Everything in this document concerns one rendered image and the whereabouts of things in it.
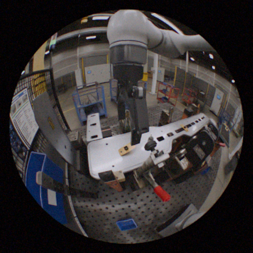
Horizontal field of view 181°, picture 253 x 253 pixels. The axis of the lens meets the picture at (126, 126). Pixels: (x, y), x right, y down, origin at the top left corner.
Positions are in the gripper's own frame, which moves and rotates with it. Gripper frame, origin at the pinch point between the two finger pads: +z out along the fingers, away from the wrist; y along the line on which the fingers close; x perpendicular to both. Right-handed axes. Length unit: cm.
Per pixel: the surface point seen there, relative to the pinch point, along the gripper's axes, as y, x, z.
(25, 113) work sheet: 13, 54, -15
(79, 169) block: -4.1, 25.2, 14.9
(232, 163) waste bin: -166, -251, 74
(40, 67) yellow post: 44, 58, -43
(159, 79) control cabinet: 787, -731, 78
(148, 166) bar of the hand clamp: -16.2, 1.6, -3.5
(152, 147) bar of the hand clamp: -13.6, 0.0, -6.1
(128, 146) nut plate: 0.2, -0.9, 12.4
